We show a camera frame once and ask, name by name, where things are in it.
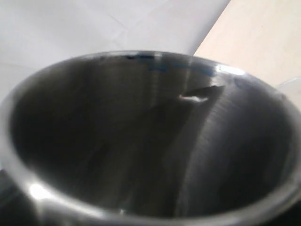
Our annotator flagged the stainless steel cup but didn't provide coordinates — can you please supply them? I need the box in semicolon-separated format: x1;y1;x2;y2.
0;51;301;226

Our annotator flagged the clear plastic tall container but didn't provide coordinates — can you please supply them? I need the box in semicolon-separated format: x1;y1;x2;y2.
277;76;301;91

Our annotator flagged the white backdrop curtain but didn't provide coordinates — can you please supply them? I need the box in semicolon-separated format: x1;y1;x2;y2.
0;0;228;97

